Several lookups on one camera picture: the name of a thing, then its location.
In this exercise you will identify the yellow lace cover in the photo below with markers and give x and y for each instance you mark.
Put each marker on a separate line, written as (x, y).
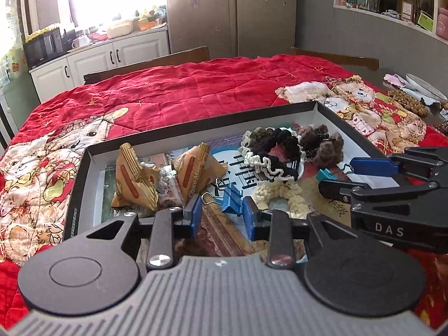
(42, 31)

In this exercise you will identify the black cardboard box tray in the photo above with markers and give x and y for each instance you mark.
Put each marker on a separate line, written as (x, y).
(75, 213)

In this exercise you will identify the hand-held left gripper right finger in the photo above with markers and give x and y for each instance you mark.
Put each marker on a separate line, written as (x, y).
(252, 222)

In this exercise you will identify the blue binder clip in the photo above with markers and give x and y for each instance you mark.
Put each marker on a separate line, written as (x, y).
(229, 201)

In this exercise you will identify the dark wooden chair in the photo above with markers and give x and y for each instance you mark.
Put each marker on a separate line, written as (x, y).
(150, 64)

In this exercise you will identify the small picture frame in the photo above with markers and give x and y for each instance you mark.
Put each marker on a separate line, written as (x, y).
(406, 10)

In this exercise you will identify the brown snack packet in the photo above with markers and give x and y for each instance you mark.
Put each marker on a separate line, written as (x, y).
(194, 171)
(131, 182)

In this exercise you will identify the orange bowl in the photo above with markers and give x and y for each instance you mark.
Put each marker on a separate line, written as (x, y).
(147, 24)

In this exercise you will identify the steel double-door refrigerator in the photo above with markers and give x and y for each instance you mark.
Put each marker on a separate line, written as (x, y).
(231, 14)

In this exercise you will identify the white mug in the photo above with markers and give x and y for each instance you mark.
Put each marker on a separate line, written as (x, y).
(78, 43)

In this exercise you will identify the pink scalloped dish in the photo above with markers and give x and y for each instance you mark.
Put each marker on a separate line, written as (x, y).
(394, 79)

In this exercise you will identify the white plastic container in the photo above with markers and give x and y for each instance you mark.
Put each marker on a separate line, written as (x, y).
(119, 28)

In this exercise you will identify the white plate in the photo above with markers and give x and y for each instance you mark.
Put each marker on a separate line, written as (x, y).
(423, 85)

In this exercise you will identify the black microwave oven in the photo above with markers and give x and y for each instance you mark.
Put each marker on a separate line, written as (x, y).
(42, 49)

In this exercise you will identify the teal binder clip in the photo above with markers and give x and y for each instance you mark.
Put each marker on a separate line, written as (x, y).
(327, 175)

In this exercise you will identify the wooden bead mat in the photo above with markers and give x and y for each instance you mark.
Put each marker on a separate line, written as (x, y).
(407, 101)

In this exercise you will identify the brown wooden chair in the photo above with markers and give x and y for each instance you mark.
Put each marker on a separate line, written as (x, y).
(336, 59)

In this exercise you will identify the red printed blanket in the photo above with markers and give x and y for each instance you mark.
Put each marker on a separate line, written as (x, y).
(192, 84)

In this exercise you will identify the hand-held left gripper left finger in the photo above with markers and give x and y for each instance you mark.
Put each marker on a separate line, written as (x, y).
(196, 217)

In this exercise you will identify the cream knitted scrunchie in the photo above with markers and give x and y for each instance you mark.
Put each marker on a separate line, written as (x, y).
(283, 194)

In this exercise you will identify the white kitchen cabinet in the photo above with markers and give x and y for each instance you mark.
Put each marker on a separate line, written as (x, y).
(105, 59)

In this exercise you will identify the cartoon fridge magnet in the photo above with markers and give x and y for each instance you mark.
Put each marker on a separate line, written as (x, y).
(195, 0)

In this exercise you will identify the black lace-trimmed scrunchie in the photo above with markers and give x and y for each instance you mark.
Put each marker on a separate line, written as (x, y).
(280, 143)

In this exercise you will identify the green card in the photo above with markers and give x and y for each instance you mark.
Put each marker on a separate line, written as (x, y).
(424, 21)

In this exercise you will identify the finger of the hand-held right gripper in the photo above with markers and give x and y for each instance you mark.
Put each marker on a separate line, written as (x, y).
(372, 166)
(343, 189)

